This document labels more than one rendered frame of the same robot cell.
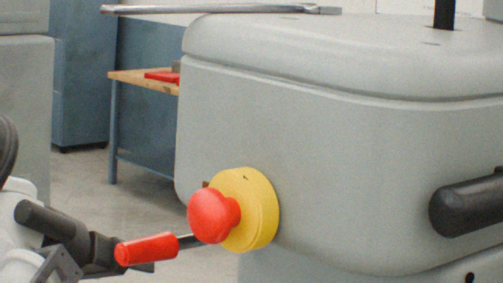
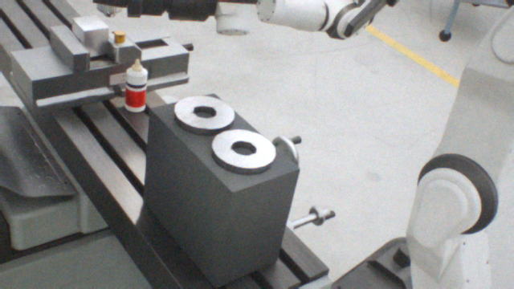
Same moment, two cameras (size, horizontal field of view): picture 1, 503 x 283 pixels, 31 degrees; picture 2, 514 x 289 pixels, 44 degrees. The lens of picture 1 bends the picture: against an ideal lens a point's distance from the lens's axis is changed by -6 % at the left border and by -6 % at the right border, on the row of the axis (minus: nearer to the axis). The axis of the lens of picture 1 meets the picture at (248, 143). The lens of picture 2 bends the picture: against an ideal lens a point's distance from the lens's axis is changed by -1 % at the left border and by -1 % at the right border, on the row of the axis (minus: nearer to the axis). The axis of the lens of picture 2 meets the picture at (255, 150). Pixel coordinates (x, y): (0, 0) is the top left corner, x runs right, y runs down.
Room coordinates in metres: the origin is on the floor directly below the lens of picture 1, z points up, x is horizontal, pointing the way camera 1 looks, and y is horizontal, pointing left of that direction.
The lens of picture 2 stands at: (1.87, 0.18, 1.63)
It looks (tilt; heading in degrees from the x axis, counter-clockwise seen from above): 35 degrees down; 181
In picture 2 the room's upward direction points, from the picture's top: 11 degrees clockwise
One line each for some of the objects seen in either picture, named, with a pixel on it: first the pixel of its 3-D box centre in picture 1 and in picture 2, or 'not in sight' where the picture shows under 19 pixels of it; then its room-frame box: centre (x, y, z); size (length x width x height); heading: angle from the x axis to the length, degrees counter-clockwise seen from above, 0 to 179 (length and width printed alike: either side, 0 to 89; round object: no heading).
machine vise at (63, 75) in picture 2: not in sight; (104, 57); (0.72, -0.20, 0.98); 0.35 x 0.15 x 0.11; 133
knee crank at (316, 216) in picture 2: not in sight; (305, 220); (0.54, 0.32, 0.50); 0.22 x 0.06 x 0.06; 134
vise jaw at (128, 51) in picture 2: not in sight; (116, 40); (0.71, -0.18, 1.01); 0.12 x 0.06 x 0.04; 43
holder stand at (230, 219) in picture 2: not in sight; (215, 182); (1.11, 0.11, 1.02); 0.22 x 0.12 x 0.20; 45
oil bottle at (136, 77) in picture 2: not in sight; (136, 83); (0.80, -0.11, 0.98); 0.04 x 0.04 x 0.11
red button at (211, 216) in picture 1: (216, 215); not in sight; (0.63, 0.02, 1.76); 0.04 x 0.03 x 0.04; 44
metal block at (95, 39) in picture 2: not in sight; (90, 36); (0.74, -0.22, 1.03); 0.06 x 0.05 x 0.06; 43
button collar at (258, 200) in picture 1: (240, 210); not in sight; (0.64, 0.00, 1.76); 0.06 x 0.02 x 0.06; 44
